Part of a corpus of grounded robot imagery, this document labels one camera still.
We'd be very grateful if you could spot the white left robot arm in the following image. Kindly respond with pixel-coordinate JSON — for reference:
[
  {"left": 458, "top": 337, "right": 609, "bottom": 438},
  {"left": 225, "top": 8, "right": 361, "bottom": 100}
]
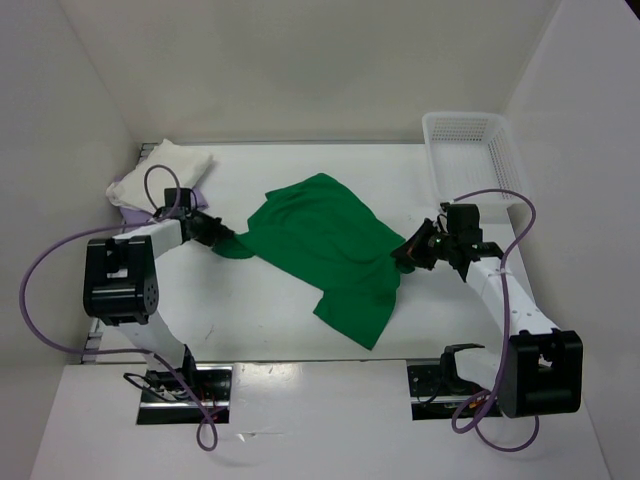
[{"left": 83, "top": 188, "right": 233, "bottom": 400}]

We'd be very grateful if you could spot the green t shirt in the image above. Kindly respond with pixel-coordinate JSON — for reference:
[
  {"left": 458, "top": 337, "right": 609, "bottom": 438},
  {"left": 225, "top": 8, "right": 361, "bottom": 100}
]
[{"left": 213, "top": 173, "right": 414, "bottom": 350}]

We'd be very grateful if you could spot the white t shirt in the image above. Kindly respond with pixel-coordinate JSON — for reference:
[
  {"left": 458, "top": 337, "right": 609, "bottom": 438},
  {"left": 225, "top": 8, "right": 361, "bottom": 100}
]
[{"left": 106, "top": 139, "right": 214, "bottom": 213}]

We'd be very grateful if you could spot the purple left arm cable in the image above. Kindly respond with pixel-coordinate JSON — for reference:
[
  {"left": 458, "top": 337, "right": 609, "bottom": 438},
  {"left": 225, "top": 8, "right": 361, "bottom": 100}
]
[{"left": 18, "top": 164, "right": 219, "bottom": 451}]

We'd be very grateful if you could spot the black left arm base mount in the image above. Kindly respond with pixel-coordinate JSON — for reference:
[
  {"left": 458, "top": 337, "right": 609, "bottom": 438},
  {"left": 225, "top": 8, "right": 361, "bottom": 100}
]
[{"left": 122, "top": 363, "right": 235, "bottom": 426}]

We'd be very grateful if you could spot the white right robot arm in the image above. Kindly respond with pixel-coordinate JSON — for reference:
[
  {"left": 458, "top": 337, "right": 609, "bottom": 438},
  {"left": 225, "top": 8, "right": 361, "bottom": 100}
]
[{"left": 391, "top": 204, "right": 583, "bottom": 418}]

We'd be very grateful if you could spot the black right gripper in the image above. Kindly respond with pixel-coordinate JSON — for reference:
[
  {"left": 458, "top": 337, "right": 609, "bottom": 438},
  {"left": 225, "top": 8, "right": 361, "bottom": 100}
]
[{"left": 391, "top": 217, "right": 457, "bottom": 270}]

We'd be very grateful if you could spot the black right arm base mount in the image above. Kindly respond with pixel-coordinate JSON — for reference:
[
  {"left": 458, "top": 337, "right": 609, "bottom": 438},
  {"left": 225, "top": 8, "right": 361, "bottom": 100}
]
[{"left": 406, "top": 359, "right": 481, "bottom": 421}]

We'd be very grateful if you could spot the purple t shirt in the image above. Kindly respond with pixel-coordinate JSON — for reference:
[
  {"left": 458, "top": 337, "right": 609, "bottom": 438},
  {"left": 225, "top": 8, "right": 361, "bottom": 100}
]
[{"left": 117, "top": 175, "right": 209, "bottom": 226}]

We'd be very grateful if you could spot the white plastic laundry basket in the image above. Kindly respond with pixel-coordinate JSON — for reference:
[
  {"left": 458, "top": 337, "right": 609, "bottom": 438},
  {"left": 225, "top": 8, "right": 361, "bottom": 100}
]
[{"left": 422, "top": 111, "right": 532, "bottom": 217}]

